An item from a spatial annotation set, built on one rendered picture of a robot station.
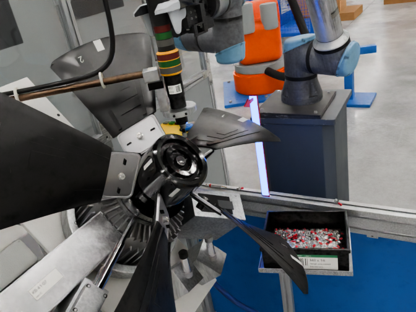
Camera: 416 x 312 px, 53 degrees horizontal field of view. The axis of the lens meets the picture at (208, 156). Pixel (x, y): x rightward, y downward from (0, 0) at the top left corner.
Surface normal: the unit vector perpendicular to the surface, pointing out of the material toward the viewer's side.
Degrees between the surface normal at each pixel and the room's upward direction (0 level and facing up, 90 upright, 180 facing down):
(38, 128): 76
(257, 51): 90
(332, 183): 90
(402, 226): 90
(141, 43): 35
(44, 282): 50
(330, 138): 90
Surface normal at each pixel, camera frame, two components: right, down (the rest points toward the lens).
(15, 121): 0.54, -0.04
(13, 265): 0.55, -0.51
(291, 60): -0.69, 0.41
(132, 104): -0.14, -0.32
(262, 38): -0.02, 0.44
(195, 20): 0.86, 0.08
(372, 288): -0.48, 0.45
